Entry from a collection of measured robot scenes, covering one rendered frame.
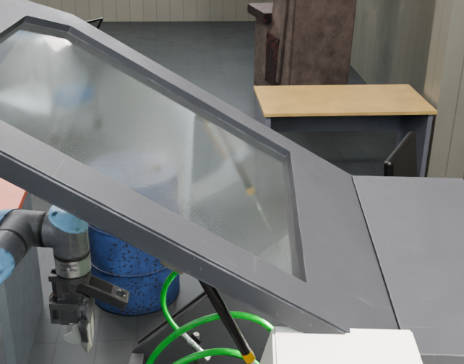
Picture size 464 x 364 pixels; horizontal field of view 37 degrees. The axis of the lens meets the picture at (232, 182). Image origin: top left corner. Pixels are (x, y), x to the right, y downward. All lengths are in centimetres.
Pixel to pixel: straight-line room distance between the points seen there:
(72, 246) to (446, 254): 76
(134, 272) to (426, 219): 228
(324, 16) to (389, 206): 494
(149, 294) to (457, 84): 267
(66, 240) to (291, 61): 518
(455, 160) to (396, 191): 365
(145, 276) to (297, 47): 337
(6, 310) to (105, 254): 69
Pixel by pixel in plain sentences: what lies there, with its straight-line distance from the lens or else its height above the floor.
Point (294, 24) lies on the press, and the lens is 638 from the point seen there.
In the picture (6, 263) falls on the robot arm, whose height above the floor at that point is 152.
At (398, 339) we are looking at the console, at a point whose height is 155.
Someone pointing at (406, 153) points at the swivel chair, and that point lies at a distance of 324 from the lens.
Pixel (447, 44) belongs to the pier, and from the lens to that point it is 502.
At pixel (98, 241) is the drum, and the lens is 363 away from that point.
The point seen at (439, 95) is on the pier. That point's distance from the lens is 511.
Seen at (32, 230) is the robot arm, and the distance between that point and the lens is 146.
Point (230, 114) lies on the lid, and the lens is 164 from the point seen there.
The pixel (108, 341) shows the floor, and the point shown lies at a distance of 364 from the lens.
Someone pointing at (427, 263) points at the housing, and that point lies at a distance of 142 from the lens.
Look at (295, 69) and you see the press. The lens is 651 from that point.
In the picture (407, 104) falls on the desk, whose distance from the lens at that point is 513.
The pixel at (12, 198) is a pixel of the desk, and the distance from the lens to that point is 336.
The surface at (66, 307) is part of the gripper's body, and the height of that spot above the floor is 135.
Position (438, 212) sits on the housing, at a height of 150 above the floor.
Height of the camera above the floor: 222
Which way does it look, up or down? 25 degrees down
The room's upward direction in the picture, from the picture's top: 1 degrees clockwise
